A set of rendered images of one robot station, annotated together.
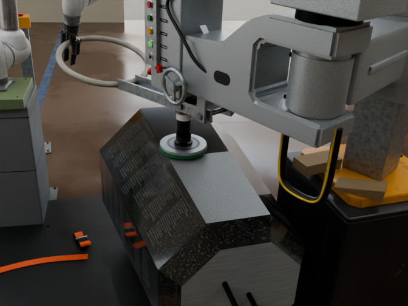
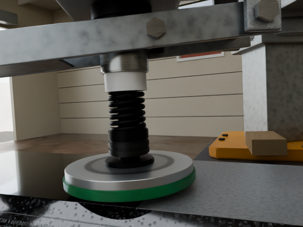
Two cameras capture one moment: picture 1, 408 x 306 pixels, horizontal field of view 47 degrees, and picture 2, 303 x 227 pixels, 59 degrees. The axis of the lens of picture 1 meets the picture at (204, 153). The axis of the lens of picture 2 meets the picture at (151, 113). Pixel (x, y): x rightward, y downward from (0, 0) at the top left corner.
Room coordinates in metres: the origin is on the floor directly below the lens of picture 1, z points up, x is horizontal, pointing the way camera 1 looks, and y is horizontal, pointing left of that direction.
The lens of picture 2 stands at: (1.59, 0.41, 0.97)
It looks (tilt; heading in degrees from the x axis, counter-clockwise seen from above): 3 degrees down; 311
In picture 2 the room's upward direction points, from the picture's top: 3 degrees counter-clockwise
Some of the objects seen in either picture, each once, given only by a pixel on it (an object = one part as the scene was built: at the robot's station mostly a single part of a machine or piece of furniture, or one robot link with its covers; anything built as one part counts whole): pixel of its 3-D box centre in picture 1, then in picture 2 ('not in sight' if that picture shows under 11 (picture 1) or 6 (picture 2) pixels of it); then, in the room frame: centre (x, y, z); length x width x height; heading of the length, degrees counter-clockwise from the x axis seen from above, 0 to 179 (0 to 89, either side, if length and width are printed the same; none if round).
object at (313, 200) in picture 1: (305, 161); not in sight; (1.43, -0.35, 1.05); 0.23 x 0.03 x 0.32; 43
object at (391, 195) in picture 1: (368, 169); (276, 142); (1.93, -0.77, 0.76); 0.49 x 0.49 x 0.05; 19
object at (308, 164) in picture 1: (317, 163); (263, 142); (1.89, -0.52, 0.81); 0.20 x 0.10 x 0.05; 117
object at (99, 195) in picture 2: (183, 144); (130, 167); (1.92, 0.10, 0.85); 0.22 x 0.22 x 0.04
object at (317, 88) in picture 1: (318, 80); not in sight; (1.43, -0.35, 1.34); 0.19 x 0.19 x 0.20
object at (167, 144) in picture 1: (183, 144); (130, 165); (1.92, 0.10, 0.86); 0.21 x 0.21 x 0.01
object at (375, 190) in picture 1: (360, 185); not in sight; (1.71, -0.67, 0.80); 0.20 x 0.10 x 0.05; 65
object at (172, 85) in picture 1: (180, 84); not in sight; (1.75, 0.10, 1.20); 0.15 x 0.10 x 0.15; 43
